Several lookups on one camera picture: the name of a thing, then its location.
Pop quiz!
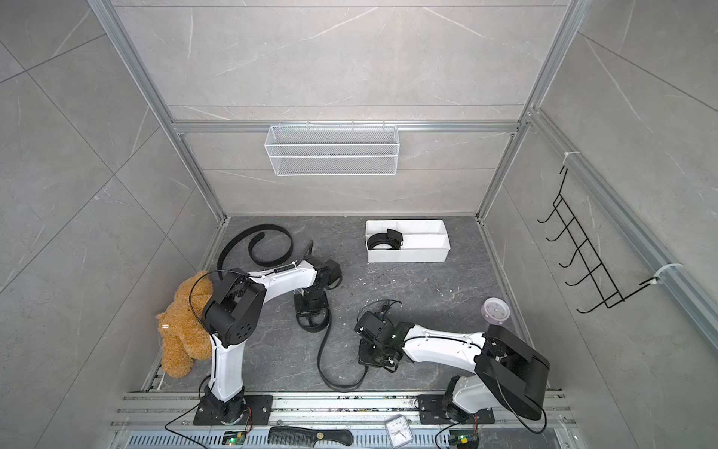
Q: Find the long black leather belt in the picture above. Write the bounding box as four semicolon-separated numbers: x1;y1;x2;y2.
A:
366;228;404;251

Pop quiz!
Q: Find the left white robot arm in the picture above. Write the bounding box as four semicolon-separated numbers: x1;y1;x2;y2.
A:
202;256;342;403

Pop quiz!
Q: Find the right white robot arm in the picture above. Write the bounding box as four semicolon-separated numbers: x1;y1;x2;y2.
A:
355;312;550;422

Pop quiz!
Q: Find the white divided storage box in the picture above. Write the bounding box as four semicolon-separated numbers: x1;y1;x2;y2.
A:
365;219;451;263

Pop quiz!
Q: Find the curled black belt with buckle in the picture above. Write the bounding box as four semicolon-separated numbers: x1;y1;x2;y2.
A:
216;224;295;281

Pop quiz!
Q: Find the small white clock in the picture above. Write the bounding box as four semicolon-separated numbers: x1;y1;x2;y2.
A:
384;415;413;448

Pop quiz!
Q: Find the pink round container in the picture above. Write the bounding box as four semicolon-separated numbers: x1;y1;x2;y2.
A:
481;297;512;326

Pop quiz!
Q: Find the brown teddy bear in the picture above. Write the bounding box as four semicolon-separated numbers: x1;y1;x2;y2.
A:
156;271;213;379

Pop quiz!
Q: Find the black comb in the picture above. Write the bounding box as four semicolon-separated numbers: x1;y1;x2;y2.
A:
267;426;355;447

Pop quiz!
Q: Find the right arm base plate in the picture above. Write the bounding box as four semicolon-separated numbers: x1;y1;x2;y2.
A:
415;394;495;425

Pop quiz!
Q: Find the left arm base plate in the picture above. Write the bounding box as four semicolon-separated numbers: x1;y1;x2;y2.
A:
193;394;273;426

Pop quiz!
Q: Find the white wire mesh basket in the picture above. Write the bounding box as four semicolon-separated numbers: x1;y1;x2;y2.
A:
265;125;400;177

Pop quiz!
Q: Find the black wire hook rack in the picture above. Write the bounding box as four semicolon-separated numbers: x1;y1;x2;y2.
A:
536;166;660;314

